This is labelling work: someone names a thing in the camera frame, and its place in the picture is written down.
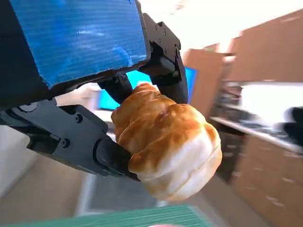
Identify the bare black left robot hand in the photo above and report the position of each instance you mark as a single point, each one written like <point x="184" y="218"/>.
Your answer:
<point x="71" y="35"/>

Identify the long toy bread loaf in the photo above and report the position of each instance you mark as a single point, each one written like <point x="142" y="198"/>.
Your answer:
<point x="170" y="142"/>

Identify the pink bowl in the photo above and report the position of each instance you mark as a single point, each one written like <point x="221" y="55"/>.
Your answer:
<point x="163" y="225"/>

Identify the blue computer monitor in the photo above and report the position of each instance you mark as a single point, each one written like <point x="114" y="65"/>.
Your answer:
<point x="191" y="80"/>

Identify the green cutting mat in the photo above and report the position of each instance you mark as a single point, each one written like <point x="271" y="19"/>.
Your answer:
<point x="118" y="217"/>

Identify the brown wooden base cabinet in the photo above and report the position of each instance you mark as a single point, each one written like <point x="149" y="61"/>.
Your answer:
<point x="267" y="179"/>

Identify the brown wooden wall cabinet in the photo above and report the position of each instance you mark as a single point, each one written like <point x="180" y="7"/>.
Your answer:
<point x="267" y="54"/>

